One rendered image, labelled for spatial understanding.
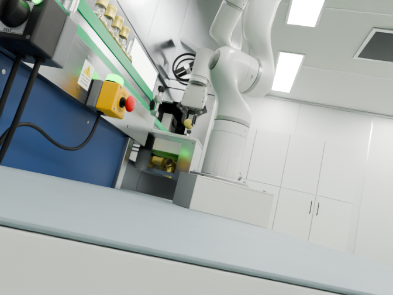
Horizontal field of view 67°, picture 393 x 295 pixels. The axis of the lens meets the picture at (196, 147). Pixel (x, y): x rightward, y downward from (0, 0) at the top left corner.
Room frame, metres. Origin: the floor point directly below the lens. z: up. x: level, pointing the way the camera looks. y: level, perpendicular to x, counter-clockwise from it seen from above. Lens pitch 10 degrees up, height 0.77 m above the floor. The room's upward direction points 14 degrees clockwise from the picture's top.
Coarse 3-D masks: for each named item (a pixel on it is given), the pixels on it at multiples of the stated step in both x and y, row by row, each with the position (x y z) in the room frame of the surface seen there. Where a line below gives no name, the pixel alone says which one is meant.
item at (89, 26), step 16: (64, 0) 0.55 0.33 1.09; (80, 0) 0.59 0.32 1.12; (80, 16) 0.61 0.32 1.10; (96, 16) 0.65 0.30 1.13; (80, 32) 0.62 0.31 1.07; (96, 32) 0.67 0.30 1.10; (96, 48) 0.69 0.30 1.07; (112, 48) 0.75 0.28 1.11; (112, 64) 0.78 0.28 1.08; (128, 64) 0.86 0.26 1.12; (128, 80) 0.90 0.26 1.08; (144, 96) 1.05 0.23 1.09
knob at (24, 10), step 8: (0, 0) 0.36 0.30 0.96; (8, 0) 0.37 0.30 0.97; (16, 0) 0.37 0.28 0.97; (24, 0) 0.39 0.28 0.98; (0, 8) 0.37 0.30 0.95; (8, 8) 0.37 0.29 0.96; (16, 8) 0.37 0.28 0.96; (24, 8) 0.38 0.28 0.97; (0, 16) 0.38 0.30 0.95; (8, 16) 0.38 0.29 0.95; (16, 16) 0.38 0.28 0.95; (24, 16) 0.39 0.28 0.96; (8, 24) 0.39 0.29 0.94; (16, 24) 0.39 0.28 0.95
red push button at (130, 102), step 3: (129, 96) 0.69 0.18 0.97; (132, 96) 0.69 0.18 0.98; (126, 99) 0.68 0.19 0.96; (129, 99) 0.68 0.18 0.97; (132, 99) 0.69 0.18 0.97; (123, 102) 0.70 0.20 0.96; (126, 102) 0.68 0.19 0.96; (129, 102) 0.68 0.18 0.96; (132, 102) 0.69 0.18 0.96; (135, 102) 0.71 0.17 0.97; (123, 105) 0.70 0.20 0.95; (126, 105) 0.68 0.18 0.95; (129, 105) 0.69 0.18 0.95; (132, 105) 0.70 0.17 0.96; (126, 108) 0.69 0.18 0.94; (129, 108) 0.69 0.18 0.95; (132, 108) 0.70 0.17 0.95; (129, 111) 0.70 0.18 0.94
